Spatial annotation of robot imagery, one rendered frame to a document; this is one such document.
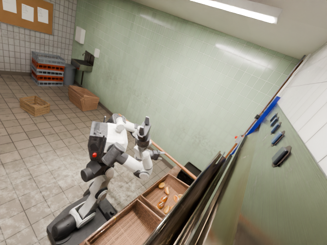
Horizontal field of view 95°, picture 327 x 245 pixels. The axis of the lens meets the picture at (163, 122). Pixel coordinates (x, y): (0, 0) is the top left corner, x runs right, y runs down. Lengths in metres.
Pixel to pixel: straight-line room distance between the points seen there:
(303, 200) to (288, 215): 0.03
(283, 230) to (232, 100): 2.33
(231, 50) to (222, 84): 0.49
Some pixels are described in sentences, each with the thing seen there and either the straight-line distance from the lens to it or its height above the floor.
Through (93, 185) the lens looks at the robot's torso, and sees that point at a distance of 1.82.
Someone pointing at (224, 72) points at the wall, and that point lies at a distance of 2.58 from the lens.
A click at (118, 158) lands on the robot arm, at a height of 1.36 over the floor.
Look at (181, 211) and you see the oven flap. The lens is 1.01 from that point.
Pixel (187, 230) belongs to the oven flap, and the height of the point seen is 1.47.
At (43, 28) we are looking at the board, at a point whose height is 1.29.
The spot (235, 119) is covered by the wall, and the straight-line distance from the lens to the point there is 2.57.
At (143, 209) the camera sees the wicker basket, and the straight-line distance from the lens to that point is 1.76.
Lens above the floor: 2.16
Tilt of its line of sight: 26 degrees down
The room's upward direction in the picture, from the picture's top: 25 degrees clockwise
